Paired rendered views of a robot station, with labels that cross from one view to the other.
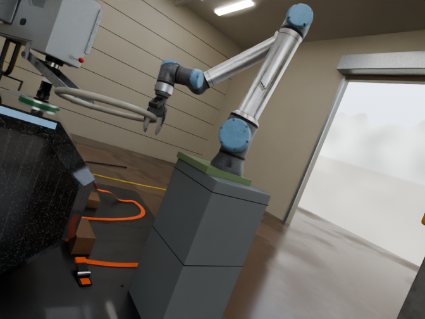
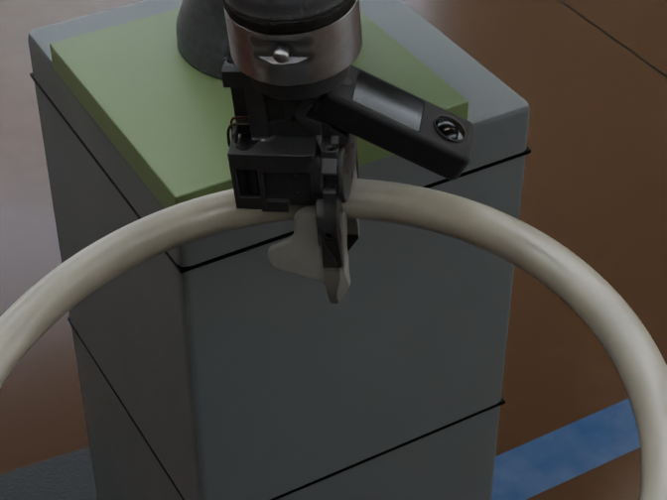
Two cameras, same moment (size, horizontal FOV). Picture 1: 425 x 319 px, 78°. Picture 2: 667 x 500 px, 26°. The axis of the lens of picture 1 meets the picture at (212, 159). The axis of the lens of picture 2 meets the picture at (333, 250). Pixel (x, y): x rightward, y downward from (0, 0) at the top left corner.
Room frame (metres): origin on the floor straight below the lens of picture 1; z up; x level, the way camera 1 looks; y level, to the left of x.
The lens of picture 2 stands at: (1.21, 1.20, 1.65)
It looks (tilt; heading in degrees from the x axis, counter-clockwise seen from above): 39 degrees down; 278
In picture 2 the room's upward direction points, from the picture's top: straight up
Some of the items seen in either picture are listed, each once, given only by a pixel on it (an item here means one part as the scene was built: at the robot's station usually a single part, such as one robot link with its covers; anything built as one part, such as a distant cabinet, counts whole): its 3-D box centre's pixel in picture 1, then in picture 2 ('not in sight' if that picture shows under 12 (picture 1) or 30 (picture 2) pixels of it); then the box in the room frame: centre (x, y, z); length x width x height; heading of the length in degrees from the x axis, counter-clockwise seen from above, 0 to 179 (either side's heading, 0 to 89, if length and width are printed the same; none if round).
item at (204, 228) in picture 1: (196, 245); (279, 358); (1.46, -0.09, 0.43); 0.50 x 0.50 x 0.85; 37
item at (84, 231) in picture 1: (80, 235); not in sight; (1.77, 0.67, 0.07); 0.30 x 0.12 x 0.12; 38
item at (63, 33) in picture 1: (59, 27); not in sight; (1.70, 1.21, 1.32); 0.36 x 0.22 x 0.45; 60
